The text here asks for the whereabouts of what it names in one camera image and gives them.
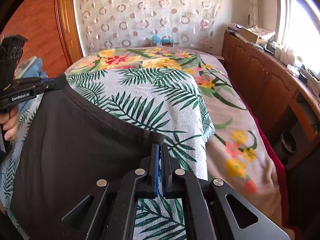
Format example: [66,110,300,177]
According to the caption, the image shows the circle pattern sheer curtain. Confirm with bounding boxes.
[74,0,222,54]

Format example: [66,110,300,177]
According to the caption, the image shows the blue toy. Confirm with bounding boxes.
[151,35,173,47]

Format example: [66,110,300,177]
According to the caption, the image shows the cardboard box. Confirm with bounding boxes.
[239,25,276,44]

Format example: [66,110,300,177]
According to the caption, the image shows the wooden sideboard cabinet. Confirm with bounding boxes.
[221,32,319,169]

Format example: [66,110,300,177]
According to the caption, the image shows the wooden louvered wardrobe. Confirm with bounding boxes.
[2,0,83,77]

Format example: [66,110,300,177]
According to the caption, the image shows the floral pink blanket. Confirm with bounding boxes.
[65,47,283,226]

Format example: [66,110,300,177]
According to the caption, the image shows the folded beige pants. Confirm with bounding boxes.
[14,56,37,79]

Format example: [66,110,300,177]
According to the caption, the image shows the left hand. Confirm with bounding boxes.
[0,106,19,141]

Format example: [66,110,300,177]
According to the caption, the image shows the folded blue jeans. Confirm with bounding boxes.
[17,57,48,116]

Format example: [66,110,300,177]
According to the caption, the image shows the black pants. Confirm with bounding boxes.
[10,85,164,239]

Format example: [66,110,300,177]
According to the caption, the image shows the palm leaf bed cover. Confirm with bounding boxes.
[1,70,214,239]

